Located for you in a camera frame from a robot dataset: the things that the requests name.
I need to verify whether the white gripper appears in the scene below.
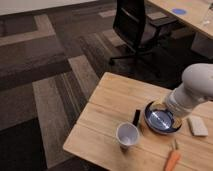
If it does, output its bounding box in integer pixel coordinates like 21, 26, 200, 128
152, 84, 204, 129

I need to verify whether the orange pepper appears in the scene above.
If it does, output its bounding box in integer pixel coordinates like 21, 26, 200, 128
164, 140, 181, 171

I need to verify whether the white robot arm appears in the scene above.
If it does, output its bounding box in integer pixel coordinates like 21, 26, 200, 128
151, 63, 213, 118

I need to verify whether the white sponge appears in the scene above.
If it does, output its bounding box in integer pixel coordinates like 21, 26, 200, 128
188, 116, 208, 136

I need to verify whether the dark blue bowl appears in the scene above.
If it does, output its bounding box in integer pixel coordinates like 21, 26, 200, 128
144, 101, 181, 134

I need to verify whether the small black rectangular block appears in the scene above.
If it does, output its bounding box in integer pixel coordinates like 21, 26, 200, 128
132, 109, 141, 127

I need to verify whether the white plastic cup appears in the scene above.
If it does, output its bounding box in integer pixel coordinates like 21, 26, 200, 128
116, 122, 139, 149

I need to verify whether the black office chair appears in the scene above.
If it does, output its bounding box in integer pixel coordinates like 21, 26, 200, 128
109, 0, 176, 76

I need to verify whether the clear glass on desk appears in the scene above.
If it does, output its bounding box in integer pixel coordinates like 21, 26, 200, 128
202, 2, 213, 26

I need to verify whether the blue round disc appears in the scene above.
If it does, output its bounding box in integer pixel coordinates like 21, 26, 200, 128
172, 8, 187, 15

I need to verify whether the light wooden background desk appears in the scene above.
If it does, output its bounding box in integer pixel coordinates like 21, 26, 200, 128
148, 0, 213, 39

